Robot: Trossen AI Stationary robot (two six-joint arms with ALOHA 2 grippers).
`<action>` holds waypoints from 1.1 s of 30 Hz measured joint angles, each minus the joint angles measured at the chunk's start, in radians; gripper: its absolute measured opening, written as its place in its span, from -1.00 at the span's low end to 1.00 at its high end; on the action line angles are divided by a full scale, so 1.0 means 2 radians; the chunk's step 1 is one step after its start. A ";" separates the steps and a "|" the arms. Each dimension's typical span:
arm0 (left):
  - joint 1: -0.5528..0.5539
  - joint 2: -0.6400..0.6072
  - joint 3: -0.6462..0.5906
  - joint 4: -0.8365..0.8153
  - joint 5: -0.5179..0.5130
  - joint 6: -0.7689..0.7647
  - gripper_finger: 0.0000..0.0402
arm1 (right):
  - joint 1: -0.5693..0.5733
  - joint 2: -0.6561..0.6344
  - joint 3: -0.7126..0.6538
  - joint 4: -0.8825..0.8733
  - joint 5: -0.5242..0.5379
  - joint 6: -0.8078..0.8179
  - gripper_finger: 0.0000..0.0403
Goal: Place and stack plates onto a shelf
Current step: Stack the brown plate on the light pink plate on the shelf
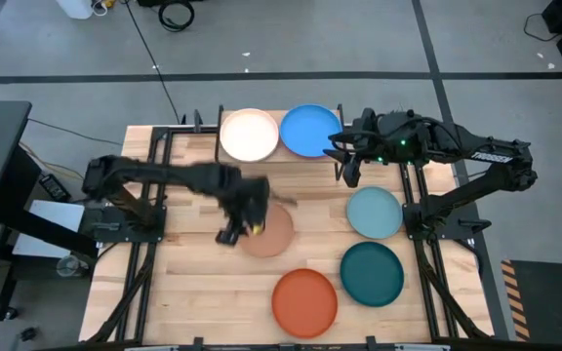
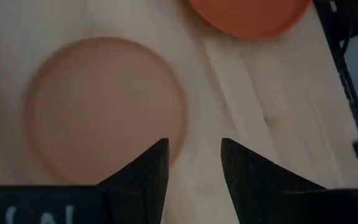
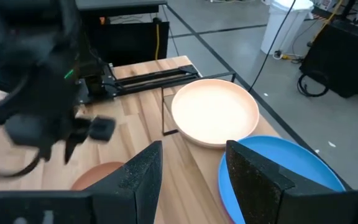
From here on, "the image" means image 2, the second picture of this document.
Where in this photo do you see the black aluminium table frame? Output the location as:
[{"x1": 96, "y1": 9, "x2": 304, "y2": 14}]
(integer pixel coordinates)
[{"x1": 313, "y1": 0, "x2": 358, "y2": 184}]

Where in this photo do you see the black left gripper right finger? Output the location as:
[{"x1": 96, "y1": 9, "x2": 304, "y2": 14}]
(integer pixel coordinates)
[{"x1": 221, "y1": 138, "x2": 328, "y2": 224}]

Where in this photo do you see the peach plate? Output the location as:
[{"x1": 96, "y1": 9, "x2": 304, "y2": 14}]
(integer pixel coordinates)
[{"x1": 23, "y1": 36, "x2": 190, "y2": 187}]

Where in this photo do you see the orange plate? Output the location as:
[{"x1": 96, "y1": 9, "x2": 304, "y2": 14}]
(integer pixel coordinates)
[{"x1": 186, "y1": 0, "x2": 312, "y2": 40}]

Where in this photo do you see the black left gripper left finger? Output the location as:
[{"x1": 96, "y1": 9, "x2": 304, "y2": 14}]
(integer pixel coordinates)
[{"x1": 96, "y1": 138, "x2": 170, "y2": 224}]

